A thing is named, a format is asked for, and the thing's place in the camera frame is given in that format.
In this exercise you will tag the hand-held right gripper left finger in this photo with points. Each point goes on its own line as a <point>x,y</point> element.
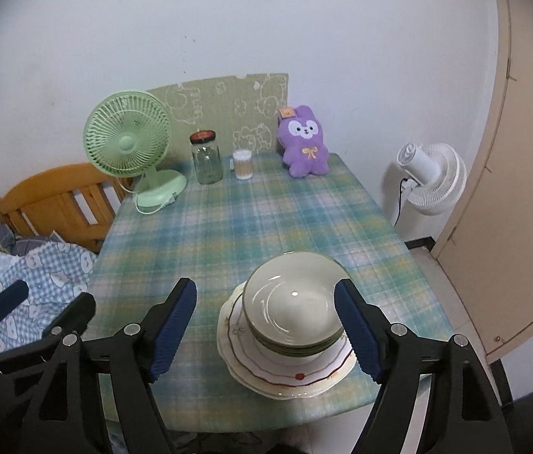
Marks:
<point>171,331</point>

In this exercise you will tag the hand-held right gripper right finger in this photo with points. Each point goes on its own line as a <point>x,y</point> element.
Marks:
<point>358,335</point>

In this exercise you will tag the white plate with red pattern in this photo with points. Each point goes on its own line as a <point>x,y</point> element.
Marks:
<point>294,371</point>

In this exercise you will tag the blue checked printed blanket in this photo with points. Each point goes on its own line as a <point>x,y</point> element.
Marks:
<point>53,269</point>

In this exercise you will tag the grey striped cloth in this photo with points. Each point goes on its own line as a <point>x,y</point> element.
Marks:
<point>25,246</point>

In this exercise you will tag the wooden headboard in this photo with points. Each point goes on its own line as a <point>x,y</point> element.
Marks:
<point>58,189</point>

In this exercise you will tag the plaid tablecloth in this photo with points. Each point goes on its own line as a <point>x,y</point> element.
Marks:
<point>247,227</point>

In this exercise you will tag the glass jar with dark lid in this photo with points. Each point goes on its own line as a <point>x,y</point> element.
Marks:
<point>207,161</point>

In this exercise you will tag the white standing fan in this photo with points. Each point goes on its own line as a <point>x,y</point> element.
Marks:
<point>432,175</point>

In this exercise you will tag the green desk fan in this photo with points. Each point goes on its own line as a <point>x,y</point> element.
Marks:
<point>127,142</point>

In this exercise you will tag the cotton swab container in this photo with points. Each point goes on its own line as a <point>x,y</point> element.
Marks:
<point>242,165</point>

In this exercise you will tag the purple plush rabbit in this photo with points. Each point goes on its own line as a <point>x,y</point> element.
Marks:
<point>304,151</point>

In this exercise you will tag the beige door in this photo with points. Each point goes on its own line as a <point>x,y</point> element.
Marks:
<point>521,198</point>

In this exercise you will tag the green printed wall cloth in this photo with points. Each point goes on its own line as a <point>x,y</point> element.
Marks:
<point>219,99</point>

